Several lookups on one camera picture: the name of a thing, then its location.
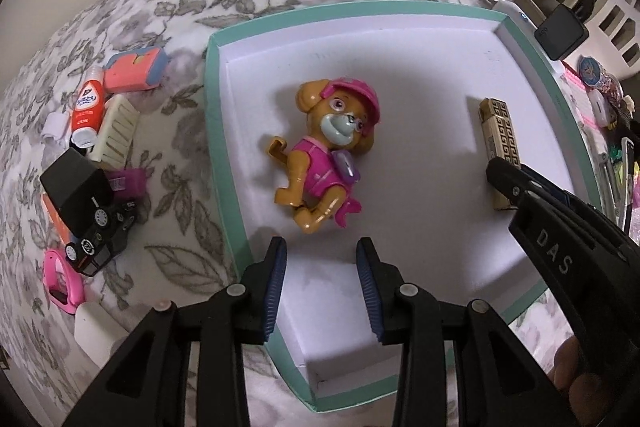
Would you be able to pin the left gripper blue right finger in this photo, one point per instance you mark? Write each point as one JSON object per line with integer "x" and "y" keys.
{"x": 369, "y": 268}

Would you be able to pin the coral blue toy case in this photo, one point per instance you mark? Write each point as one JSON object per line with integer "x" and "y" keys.
{"x": 135, "y": 70}

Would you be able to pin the teal white shallow box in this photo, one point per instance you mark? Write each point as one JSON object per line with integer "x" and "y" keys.
{"x": 425, "y": 200}

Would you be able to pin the black charger cube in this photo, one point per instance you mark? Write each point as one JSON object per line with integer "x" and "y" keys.
{"x": 77, "y": 189}

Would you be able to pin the smartphone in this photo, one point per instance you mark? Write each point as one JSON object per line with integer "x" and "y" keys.
{"x": 627, "y": 185}

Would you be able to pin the round colourful candy tube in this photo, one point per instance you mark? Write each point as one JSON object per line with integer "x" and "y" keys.
{"x": 595, "y": 76}

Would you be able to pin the pink white crochet mat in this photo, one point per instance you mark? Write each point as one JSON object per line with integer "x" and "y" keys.
{"x": 575, "y": 94}

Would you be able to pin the cream plastic comb clip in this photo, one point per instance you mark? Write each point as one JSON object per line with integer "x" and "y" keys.
{"x": 113, "y": 142}

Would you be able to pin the orange blue toy block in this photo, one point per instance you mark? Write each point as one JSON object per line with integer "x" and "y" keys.
{"x": 59, "y": 225}

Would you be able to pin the floral grey white blanket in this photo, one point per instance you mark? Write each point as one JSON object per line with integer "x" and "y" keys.
{"x": 176, "y": 249}

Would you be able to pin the paw patrol dog toy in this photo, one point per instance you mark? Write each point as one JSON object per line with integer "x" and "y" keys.
{"x": 341, "y": 115}

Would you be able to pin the pink kids watch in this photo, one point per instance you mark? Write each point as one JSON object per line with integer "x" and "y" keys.
{"x": 63, "y": 285}

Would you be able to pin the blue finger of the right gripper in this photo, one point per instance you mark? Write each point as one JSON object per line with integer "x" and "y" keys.
{"x": 509, "y": 183}
{"x": 535, "y": 184}

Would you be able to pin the red stain remover bottle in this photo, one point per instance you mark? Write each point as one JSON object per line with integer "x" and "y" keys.
{"x": 89, "y": 109}

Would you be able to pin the black toy car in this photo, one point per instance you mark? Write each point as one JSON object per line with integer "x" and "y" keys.
{"x": 106, "y": 237}

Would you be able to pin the person's hand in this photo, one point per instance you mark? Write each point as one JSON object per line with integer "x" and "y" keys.
{"x": 584, "y": 390}

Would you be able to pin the black power adapter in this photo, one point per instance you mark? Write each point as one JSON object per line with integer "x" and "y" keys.
{"x": 561, "y": 33}

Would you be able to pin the gold black patterned lighter box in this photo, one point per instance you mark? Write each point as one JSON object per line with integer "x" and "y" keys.
{"x": 498, "y": 131}

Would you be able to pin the white wall charger plug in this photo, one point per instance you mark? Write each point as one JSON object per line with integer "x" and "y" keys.
{"x": 97, "y": 333}

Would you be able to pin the white power strip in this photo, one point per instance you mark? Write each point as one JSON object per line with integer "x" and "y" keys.
{"x": 512, "y": 10}

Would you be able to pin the white lattice basket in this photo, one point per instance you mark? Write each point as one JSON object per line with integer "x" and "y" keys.
{"x": 614, "y": 36}

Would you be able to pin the white small mouse-shaped object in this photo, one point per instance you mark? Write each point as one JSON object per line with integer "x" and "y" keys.
{"x": 601, "y": 108}

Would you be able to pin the white tape roll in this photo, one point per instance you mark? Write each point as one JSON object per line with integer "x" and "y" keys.
{"x": 55, "y": 126}

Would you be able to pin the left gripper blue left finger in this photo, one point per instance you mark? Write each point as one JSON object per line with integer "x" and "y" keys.
{"x": 275, "y": 263}

